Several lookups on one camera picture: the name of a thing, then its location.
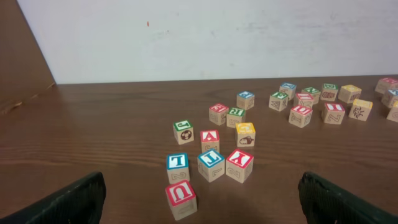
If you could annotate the green J wooden block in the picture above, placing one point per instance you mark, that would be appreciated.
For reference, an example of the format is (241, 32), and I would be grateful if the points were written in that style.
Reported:
(183, 132)

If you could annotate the yellow block near R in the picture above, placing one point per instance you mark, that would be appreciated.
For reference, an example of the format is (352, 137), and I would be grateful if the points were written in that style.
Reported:
(245, 135)

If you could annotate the red U wooden block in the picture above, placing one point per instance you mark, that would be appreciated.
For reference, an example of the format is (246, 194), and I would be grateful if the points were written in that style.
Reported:
(182, 199)

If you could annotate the blue T wooden block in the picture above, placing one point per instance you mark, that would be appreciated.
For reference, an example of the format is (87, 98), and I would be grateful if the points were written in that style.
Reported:
(211, 165)

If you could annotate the blue 2 wooden block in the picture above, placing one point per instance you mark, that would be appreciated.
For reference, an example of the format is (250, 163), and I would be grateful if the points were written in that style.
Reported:
(389, 98)

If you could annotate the yellow block beside B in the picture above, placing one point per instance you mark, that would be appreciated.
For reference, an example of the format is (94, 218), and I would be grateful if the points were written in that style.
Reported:
(348, 93)

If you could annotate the green N wooden block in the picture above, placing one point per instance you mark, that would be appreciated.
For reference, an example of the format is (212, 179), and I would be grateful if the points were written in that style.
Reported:
(314, 92)

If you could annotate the blue X wooden block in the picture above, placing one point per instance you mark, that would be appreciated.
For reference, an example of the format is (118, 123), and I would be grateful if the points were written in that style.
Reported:
(289, 89)

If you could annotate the red Y wooden block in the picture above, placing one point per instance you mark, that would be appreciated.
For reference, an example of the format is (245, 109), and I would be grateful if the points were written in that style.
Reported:
(239, 165)

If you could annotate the red I wooden block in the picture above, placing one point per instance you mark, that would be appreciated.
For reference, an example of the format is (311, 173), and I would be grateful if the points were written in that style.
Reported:
(333, 113)

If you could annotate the green R wooden block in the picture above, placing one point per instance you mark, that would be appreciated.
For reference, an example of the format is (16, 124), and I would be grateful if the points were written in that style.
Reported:
(235, 116)

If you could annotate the red A wooden block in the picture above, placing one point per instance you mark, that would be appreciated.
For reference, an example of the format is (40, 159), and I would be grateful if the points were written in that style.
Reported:
(210, 139)

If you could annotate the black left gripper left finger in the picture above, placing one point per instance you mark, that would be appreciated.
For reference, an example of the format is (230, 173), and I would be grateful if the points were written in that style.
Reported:
(79, 202)

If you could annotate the blue P wooden block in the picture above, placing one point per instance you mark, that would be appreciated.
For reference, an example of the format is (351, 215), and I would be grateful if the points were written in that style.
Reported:
(245, 100)

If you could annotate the red U block centre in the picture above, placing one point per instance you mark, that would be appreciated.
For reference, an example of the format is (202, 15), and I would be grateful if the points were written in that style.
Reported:
(300, 116)

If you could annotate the yellow block centre row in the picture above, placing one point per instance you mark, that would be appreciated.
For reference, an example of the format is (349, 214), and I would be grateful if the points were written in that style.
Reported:
(360, 109)

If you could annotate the red E wooden block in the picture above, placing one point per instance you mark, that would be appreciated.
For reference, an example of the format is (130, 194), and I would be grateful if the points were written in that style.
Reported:
(217, 113)

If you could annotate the blue L wooden block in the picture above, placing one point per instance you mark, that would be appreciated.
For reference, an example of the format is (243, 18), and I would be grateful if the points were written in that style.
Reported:
(177, 167)

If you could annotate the green F wooden block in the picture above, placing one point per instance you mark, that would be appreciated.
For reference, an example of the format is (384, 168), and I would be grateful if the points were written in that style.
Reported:
(278, 101)

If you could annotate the yellow O wooden block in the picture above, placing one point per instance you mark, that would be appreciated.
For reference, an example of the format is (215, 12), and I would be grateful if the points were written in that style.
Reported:
(393, 113)

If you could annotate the red H wooden block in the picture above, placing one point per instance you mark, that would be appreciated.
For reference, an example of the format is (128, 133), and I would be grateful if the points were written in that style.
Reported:
(385, 84)

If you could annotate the green B wooden block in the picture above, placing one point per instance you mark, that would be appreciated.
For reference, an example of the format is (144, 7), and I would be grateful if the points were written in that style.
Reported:
(329, 92)

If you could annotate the red block beside F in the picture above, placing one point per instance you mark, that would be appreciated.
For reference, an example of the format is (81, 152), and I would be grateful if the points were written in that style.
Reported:
(304, 99)

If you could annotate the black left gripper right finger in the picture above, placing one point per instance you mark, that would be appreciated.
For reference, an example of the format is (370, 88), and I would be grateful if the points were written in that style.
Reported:
(324, 202)

